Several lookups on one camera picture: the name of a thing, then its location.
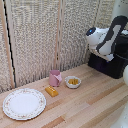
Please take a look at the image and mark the pink cup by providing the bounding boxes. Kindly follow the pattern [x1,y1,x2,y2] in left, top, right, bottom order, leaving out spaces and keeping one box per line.
[48,69,63,88]

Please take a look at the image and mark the black air fryer basket drawer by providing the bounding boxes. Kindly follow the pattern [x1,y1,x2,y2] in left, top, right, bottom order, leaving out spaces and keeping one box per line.
[87,52,116,76]

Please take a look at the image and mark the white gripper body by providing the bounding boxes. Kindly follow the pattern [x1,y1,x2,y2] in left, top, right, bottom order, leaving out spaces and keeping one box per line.
[98,51,116,63]

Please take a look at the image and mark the small white bowl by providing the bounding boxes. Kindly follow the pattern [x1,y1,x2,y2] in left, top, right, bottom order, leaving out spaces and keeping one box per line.
[64,75,82,90]

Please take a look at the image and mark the yellow block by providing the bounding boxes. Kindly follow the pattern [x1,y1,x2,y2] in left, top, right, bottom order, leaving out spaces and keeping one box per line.
[45,86,60,98]

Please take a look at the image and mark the black air fryer body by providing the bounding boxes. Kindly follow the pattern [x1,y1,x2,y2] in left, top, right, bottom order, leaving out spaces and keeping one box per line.
[87,29,128,80]

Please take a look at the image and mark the white floral rim plate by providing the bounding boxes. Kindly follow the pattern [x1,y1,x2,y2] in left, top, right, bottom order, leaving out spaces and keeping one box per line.
[2,87,47,121]

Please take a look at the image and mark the white rounded robot base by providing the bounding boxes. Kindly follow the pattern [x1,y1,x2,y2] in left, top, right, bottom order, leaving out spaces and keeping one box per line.
[111,102,128,128]

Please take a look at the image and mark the yellow food pieces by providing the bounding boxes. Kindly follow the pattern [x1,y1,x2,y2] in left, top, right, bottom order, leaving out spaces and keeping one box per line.
[68,78,80,85]

